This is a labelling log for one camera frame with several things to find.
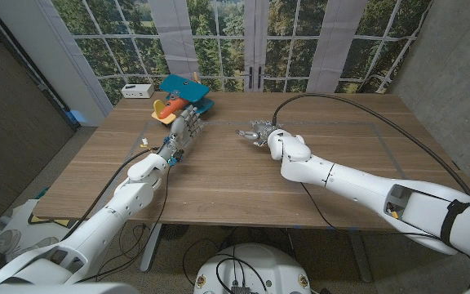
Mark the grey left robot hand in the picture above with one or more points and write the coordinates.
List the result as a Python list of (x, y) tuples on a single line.
[(182, 132)]

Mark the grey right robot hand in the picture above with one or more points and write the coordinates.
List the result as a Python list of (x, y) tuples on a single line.
[(259, 132)]

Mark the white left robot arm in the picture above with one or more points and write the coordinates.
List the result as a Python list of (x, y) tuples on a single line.
[(129, 200)]

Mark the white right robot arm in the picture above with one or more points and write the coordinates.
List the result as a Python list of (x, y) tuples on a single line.
[(361, 188)]

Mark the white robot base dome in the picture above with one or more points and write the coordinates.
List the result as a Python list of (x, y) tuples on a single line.
[(255, 269)]

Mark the white power strip box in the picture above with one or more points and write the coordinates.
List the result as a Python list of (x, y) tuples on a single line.
[(137, 90)]

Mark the printed window forest backdrop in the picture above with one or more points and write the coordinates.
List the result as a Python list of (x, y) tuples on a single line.
[(218, 41)]

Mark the grey metal table leg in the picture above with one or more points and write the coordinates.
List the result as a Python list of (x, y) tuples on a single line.
[(360, 257), (151, 249)]

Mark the white floor sheet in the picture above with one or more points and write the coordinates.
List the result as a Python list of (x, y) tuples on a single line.
[(27, 220)]

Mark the grey sneaker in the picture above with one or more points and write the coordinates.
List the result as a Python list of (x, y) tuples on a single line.
[(35, 247), (6, 239)]

